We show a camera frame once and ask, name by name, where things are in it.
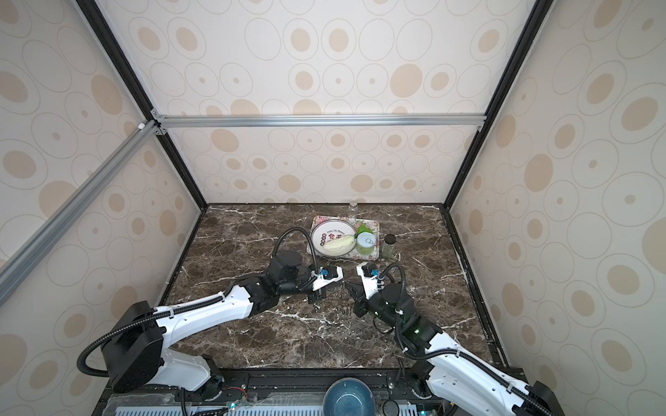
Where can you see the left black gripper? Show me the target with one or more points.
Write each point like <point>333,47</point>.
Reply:
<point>320,294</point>

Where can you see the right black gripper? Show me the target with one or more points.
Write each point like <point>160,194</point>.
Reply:
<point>362,291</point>

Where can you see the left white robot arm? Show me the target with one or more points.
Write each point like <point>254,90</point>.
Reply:
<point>138,350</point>

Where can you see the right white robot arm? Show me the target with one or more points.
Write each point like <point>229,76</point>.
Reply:
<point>443,368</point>

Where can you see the pale napa cabbage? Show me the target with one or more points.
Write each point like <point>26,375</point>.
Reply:
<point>341,246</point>

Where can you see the floral rectangular tray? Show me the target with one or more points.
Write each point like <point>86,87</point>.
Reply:
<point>373,224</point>

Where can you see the green herb spice jar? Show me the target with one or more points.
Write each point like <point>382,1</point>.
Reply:
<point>388,247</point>

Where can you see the white round plate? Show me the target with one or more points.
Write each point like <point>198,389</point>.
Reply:
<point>325,229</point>

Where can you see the green labelled tin can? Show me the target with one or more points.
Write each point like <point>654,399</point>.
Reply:
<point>366,243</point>

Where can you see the green plastic leaf vegetable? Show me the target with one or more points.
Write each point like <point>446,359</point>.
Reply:
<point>364,229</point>

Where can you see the blue ceramic bowl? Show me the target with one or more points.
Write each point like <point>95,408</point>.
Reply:
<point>349,397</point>

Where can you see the clear glass shaker bottle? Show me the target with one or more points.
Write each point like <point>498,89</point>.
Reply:
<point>353,206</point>

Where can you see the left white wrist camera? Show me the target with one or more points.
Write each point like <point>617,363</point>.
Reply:
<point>328,275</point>

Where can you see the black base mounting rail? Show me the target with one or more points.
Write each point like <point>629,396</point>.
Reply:
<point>386,383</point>

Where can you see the horizontal aluminium frame rail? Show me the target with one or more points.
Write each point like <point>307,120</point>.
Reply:
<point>317,121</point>

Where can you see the side aluminium frame rail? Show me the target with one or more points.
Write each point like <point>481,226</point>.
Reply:
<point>30,254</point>

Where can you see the black vertical right corner post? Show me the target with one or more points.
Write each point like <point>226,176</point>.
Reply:
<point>526,39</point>

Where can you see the black vertical corner post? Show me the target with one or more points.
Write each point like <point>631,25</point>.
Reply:
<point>92,14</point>
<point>526,39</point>

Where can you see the black vertical left corner post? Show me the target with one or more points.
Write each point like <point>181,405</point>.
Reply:
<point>92,14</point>

